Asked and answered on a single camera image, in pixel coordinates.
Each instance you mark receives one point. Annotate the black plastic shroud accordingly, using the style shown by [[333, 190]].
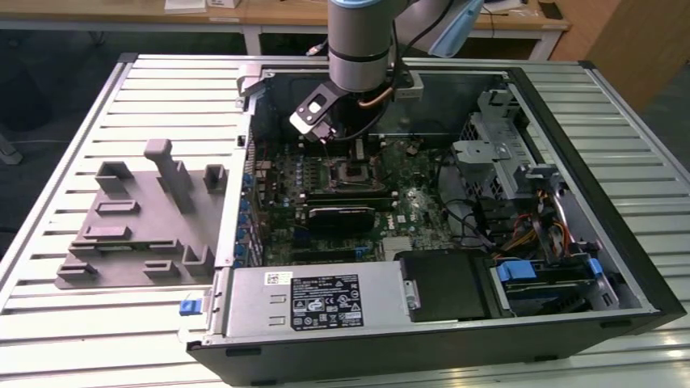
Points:
[[448, 283]]

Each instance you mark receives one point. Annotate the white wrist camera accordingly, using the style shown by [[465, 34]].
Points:
[[316, 109]]

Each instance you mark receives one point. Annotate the blue plastic tab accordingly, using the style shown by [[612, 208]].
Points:
[[595, 268]]

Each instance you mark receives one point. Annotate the black open PC case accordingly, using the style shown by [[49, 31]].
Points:
[[377, 359]]

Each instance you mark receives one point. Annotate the CPU socket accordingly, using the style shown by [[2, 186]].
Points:
[[341, 184]]

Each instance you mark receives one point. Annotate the green motherboard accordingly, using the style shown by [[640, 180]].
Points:
[[427, 202]]

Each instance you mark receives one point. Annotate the blue disk carrier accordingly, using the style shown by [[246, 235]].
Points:
[[515, 272]]

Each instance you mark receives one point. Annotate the small white box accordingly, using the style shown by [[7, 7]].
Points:
[[224, 2]]

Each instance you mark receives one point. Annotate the wooden desk white legs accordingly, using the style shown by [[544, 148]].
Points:
[[136, 18]]

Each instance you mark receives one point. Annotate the small black desk object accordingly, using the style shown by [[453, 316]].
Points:
[[552, 10]]

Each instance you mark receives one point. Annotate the wooden cabinet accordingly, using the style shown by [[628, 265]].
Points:
[[636, 48]]

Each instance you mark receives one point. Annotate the silver power supply black label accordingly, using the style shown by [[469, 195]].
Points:
[[249, 307]]

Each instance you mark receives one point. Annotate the silver chipset heatsink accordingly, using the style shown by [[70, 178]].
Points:
[[397, 246]]

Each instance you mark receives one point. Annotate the metal drive cage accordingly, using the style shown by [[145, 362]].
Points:
[[480, 161]]

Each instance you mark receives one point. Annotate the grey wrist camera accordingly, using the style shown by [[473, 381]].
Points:
[[409, 87]]

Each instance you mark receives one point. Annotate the blue plastic case latch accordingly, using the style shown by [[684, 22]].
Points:
[[190, 306]]

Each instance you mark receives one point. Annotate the black graphics card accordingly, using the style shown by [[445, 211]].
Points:
[[342, 222]]

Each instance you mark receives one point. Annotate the grey plastic parts rack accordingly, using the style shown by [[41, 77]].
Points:
[[152, 234]]

